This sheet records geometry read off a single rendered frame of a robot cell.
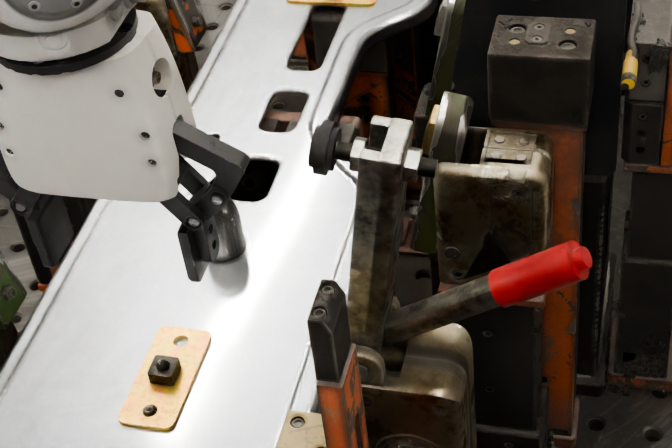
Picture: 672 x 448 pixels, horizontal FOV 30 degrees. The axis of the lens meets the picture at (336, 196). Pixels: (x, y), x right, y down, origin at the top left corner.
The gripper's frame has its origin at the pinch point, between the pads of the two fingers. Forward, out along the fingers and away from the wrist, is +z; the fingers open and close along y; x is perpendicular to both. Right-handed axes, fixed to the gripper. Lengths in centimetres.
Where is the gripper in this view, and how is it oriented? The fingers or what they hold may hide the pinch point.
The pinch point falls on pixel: (126, 246)
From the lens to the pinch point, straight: 74.8
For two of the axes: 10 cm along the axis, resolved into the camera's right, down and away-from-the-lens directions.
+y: -9.7, -0.8, 2.4
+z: 1.0, 7.6, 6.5
